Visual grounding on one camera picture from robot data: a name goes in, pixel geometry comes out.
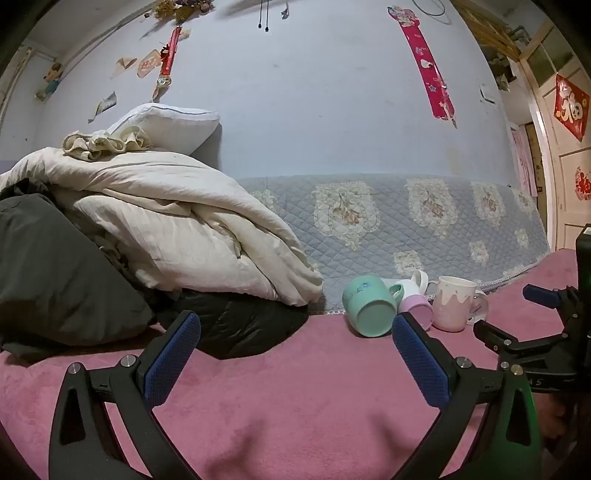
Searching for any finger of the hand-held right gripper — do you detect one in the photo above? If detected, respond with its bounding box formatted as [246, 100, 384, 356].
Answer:
[523, 284, 581, 325]
[473, 320, 583, 394]

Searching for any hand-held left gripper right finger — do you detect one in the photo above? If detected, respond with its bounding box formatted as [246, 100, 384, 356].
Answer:
[392, 312, 543, 480]

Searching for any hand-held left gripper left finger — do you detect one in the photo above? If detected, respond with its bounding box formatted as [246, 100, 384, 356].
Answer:
[48, 310, 204, 480]

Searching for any green cup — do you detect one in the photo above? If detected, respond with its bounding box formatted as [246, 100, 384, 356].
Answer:
[342, 275, 406, 337]

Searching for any white cup with purple base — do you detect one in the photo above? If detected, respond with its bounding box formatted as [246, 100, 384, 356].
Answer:
[392, 270, 435, 331]

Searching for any white and pink cup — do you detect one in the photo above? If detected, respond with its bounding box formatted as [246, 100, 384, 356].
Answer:
[431, 276, 490, 332]

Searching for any black puffer jacket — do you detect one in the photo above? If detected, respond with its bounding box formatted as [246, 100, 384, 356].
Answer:
[154, 289, 310, 361]

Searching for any cream wooden door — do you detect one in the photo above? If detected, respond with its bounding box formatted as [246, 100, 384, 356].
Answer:
[521, 25, 591, 253]

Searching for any red paper cutout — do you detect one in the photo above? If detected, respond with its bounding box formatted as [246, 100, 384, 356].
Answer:
[574, 166, 591, 202]

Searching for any pink plush blanket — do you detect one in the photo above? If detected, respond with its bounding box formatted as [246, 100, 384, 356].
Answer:
[0, 248, 591, 480]

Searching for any pink hanging cloth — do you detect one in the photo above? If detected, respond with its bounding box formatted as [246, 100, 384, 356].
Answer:
[510, 124, 537, 195]

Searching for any cream quilt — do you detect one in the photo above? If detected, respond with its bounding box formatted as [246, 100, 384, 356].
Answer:
[0, 147, 325, 308]

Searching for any grey floral quilted cover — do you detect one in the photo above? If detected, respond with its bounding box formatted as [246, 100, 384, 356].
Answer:
[238, 174, 553, 315]

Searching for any dark green pillow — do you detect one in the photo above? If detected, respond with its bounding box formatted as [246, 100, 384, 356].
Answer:
[0, 182, 156, 366]

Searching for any red diamond door paper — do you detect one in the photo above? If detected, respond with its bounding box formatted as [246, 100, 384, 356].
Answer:
[553, 74, 591, 142]

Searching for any cream ruffled cloth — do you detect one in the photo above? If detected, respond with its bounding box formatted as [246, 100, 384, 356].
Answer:
[62, 126, 156, 162]

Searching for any white pillow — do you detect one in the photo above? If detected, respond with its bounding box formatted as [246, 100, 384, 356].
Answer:
[105, 104, 221, 156]

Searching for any wooden rack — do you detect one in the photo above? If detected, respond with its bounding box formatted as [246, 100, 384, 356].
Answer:
[455, 0, 528, 62]

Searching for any pink paper card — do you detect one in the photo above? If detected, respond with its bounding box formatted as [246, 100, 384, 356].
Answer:
[137, 49, 163, 79]

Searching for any red hanging ornament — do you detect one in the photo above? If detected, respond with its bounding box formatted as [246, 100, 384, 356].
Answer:
[152, 25, 184, 100]

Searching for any dried flower bunch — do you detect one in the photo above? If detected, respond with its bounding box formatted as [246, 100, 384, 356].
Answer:
[148, 0, 216, 22]

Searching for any long pink wall banner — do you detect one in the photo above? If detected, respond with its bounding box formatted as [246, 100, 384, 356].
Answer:
[387, 6, 458, 123]

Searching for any thin wire loop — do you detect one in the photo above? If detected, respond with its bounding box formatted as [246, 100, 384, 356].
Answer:
[411, 0, 454, 25]

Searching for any small wall figurine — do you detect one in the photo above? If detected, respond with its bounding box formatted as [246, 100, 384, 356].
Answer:
[36, 62, 64, 103]

